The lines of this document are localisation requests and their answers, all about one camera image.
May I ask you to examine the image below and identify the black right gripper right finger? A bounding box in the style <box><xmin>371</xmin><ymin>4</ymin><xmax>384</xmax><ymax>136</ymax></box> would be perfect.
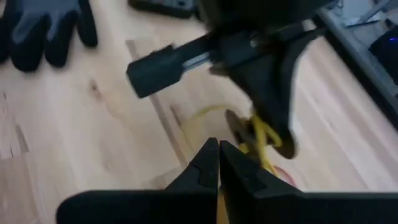
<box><xmin>219</xmin><ymin>139</ymin><xmax>398</xmax><ymax>224</ymax></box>

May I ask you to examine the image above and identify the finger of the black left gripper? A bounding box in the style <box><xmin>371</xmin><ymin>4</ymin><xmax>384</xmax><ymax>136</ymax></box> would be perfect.
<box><xmin>229</xmin><ymin>28</ymin><xmax>327</xmax><ymax>133</ymax></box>

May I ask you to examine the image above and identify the grey black work glove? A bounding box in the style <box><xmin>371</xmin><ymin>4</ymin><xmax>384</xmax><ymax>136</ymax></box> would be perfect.
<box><xmin>0</xmin><ymin>0</ymin><xmax>99</xmax><ymax>73</ymax></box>

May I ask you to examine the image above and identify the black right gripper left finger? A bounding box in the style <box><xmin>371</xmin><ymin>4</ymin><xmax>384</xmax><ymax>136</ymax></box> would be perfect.
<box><xmin>55</xmin><ymin>138</ymin><xmax>220</xmax><ymax>224</ymax></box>

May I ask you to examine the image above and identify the black screwdriver bit case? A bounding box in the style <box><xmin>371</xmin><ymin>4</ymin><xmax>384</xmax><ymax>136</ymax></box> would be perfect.
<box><xmin>128</xmin><ymin>0</ymin><xmax>200</xmax><ymax>19</ymax></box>

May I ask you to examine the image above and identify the red wire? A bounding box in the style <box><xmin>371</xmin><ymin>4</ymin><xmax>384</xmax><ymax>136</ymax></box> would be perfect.
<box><xmin>272</xmin><ymin>165</ymin><xmax>298</xmax><ymax>188</ymax></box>

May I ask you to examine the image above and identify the black yellow-wire spool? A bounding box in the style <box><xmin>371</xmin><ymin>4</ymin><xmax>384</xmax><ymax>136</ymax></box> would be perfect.
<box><xmin>224</xmin><ymin>107</ymin><xmax>300</xmax><ymax>161</ymax></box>

